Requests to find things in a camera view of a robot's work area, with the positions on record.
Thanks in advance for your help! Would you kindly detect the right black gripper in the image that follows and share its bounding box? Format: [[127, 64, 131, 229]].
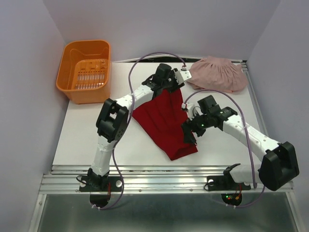
[[180, 110, 211, 144]]

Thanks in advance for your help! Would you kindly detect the red pleated skirt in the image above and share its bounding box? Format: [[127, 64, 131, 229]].
[[133, 89, 197, 160]]

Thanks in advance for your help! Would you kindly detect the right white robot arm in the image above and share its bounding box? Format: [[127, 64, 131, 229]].
[[182, 95, 299, 191]]

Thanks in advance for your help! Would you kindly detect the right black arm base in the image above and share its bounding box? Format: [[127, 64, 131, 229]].
[[204, 163, 251, 191]]

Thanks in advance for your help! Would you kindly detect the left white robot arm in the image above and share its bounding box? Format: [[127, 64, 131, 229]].
[[86, 64, 192, 190]]

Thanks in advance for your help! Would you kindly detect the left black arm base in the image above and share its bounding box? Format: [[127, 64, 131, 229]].
[[76, 175, 122, 192]]

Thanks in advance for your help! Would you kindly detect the pink pleated skirt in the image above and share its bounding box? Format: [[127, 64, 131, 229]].
[[188, 56, 248, 93]]

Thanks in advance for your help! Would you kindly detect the orange plastic basket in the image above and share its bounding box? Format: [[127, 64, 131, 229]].
[[56, 40, 112, 104]]

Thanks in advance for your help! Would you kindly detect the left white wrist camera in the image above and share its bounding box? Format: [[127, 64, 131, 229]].
[[174, 69, 192, 85]]

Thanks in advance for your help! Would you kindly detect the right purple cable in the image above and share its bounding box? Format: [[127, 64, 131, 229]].
[[185, 89, 266, 209]]

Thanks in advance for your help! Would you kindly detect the aluminium rail frame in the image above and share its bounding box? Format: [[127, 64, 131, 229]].
[[28, 57, 300, 232]]

